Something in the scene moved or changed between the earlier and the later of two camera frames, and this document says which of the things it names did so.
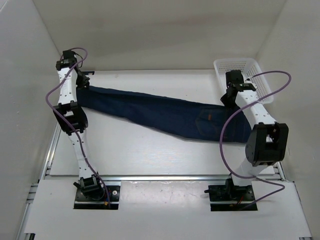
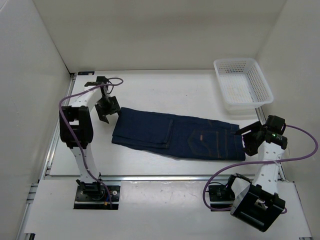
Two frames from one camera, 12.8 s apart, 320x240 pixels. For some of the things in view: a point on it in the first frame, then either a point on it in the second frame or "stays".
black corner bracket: x=87 y=73 stays
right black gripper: x=225 y=100 to x=250 y=149
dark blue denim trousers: x=168 y=113 to x=178 y=134
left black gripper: x=84 y=82 to x=114 y=108
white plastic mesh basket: x=249 y=67 stays
